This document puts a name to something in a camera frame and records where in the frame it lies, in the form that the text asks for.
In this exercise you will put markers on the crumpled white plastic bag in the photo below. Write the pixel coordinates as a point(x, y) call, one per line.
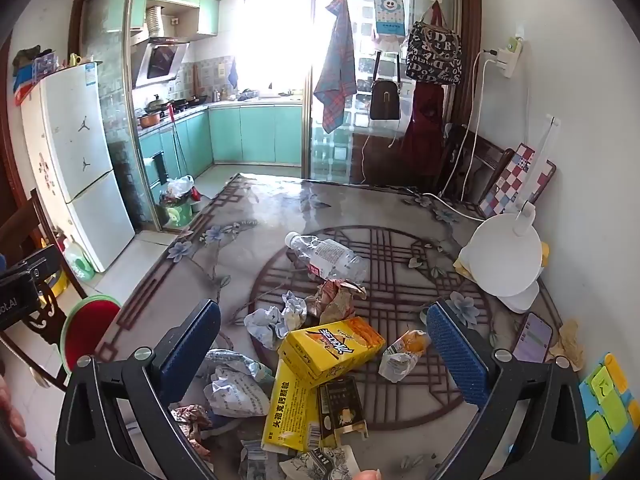
point(235, 385)
point(265, 325)

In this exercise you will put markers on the green kitchen waste bin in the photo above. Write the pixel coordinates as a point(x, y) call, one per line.
point(175, 210)

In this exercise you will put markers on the brown handbag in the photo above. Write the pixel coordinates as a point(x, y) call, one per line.
point(385, 97)

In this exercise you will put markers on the checkered seat cushion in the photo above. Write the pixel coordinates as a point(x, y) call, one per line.
point(510, 185)

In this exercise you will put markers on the brown crumpled snack wrapper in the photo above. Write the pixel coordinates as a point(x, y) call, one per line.
point(332, 302)

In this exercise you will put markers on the silver vent duct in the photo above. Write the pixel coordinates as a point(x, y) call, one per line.
point(155, 22)

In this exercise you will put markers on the long yellow medicine box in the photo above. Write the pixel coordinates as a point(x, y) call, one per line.
point(290, 415)

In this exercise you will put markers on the yellow paper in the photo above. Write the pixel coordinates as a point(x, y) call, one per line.
point(462, 262)

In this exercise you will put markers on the black wok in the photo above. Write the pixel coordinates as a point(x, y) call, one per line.
point(157, 104)

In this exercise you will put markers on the cartoon face paper bag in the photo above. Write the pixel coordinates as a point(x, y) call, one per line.
point(390, 12)

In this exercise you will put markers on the green wall cabinets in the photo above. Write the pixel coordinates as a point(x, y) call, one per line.
point(207, 12)

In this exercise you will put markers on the bread wrapper with orange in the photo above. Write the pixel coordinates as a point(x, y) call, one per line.
point(402, 355)

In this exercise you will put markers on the dark wooden chair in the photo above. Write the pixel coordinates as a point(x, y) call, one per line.
point(470, 165)

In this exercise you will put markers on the crumpled beige tissue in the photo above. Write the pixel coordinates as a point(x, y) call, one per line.
point(567, 342)

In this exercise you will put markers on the plaid hanging towel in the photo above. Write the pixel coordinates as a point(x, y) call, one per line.
point(335, 75)

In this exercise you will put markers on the red and blue box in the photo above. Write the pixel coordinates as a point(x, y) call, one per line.
point(22, 87)

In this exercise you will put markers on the clear plastic bottle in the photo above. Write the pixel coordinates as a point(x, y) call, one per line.
point(330, 257)

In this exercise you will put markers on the orange cooking pot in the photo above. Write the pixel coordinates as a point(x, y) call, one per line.
point(149, 120)

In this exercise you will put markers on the white desk lamp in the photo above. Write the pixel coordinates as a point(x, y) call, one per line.
point(505, 255)

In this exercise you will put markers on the dark cigarette box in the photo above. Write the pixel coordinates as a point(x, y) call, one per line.
point(342, 410)

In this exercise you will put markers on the green bin with red inside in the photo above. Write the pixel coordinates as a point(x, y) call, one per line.
point(90, 330)

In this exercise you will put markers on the white refrigerator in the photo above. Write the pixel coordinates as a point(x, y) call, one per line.
point(75, 135)

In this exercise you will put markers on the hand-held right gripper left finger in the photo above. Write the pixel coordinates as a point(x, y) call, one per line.
point(192, 350)

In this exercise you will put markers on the green base cabinets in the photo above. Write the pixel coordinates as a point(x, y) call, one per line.
point(250, 132)

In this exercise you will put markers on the small crumpled white paper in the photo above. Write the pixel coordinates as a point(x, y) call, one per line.
point(295, 310)

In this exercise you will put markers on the person's left hand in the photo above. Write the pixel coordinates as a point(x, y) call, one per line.
point(12, 420)

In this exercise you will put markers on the smartphone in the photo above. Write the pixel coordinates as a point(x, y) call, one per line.
point(534, 336)

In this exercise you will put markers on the carved wooden chair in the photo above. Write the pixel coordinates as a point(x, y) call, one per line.
point(47, 315)

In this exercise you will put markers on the black lettered tote bag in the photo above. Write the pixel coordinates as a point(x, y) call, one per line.
point(432, 57)

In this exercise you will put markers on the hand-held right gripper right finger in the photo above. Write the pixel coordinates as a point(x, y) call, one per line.
point(457, 355)

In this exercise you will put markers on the crumpled floral wrapper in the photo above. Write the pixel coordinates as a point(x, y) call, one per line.
point(192, 425)

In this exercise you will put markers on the white wall charger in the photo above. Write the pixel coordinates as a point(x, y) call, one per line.
point(511, 55)

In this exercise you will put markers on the yellow plastic container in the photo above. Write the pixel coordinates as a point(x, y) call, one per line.
point(59, 282)

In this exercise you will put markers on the green detergent bottle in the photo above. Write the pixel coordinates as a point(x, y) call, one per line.
point(80, 260)

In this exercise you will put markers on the printed paper sheet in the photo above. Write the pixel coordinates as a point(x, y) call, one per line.
point(320, 465)

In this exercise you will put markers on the range hood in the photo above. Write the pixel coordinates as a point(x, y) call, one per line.
point(160, 62)

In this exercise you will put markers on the dark cloth bundle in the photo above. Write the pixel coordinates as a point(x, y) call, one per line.
point(30, 55)

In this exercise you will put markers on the dark red garment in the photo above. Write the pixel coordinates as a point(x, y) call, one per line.
point(422, 130)

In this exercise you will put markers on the yellow orange snack box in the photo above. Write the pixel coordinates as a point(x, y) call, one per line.
point(332, 350)

